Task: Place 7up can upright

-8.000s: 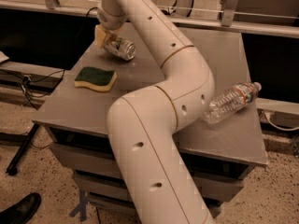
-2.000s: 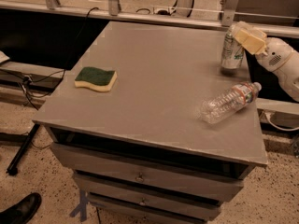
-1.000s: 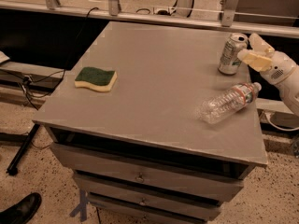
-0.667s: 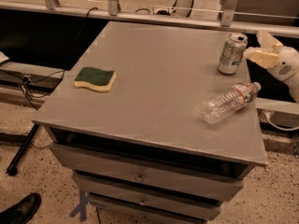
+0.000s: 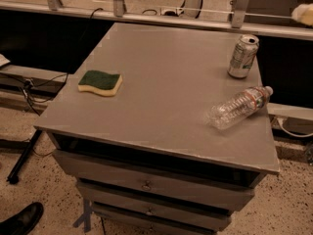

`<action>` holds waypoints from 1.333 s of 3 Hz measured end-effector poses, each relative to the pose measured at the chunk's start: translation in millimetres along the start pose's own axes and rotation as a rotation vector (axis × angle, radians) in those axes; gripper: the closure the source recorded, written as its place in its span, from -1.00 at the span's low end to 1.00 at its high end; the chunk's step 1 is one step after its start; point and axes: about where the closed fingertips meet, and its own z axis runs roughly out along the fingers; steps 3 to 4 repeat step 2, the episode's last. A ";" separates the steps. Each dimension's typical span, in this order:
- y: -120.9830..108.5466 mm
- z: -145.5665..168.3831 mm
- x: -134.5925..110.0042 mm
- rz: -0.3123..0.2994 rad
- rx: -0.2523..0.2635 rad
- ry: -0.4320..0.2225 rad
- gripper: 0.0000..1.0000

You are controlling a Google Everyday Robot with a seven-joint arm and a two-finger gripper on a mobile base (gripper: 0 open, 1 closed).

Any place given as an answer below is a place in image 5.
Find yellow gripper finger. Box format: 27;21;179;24
291;4;313;26

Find silver 7up soda can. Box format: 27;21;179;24
228;34;259;78

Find clear plastic water bottle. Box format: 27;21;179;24
204;86;273;130

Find grey drawer cabinet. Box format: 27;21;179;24
36;23;279;235

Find green and yellow sponge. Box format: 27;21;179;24
78;70;122;97

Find black tripod leg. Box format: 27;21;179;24
7;130;42;184

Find black leather shoe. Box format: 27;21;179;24
0;202;44;235

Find white cable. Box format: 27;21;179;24
275;116;313;139

